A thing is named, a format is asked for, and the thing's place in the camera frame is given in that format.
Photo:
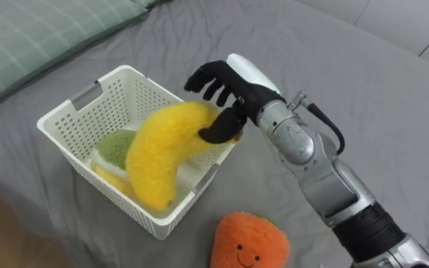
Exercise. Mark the green and white soft toy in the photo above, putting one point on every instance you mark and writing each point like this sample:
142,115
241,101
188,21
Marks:
115,149

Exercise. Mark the orange smiling fruit soft toy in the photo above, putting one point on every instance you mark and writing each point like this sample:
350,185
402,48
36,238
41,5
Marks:
250,242

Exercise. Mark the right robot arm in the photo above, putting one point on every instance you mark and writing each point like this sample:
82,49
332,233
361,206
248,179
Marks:
322,175

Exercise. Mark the grey bed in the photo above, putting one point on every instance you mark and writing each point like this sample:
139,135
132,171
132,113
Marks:
311,56

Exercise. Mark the white perforated plastic basket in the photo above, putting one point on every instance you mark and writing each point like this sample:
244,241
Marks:
88,123

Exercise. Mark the green checked pillow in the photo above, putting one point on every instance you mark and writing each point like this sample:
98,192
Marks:
39,35

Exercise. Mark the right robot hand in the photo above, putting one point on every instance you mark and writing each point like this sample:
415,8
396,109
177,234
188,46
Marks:
237,87

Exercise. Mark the yellow banana soft toy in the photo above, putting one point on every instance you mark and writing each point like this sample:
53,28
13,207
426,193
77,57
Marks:
162,149

